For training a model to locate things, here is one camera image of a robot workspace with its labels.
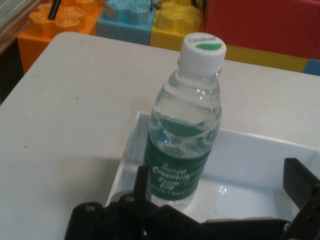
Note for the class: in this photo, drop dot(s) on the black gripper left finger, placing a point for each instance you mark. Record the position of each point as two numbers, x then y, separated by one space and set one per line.
112 222

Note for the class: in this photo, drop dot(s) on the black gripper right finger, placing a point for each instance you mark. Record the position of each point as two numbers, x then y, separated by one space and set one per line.
307 200

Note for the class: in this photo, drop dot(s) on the green label water bottle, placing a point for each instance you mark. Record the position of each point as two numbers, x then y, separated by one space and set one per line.
182 125

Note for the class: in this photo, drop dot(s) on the white box with blue front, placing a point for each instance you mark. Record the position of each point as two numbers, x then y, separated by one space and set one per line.
250 160

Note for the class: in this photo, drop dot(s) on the large blue building block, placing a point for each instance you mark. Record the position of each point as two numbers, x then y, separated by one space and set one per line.
125 32
313 66

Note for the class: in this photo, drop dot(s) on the large yellow building block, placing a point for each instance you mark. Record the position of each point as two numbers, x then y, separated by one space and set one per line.
262 58
175 25

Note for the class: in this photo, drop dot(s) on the large red building block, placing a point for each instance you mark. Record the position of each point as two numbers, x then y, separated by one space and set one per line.
262 25

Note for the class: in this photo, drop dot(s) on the large orange building block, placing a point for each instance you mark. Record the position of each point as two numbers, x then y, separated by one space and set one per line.
50 32

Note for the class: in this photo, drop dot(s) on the aluminium wall rail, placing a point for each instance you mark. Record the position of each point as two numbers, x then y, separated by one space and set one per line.
12 15

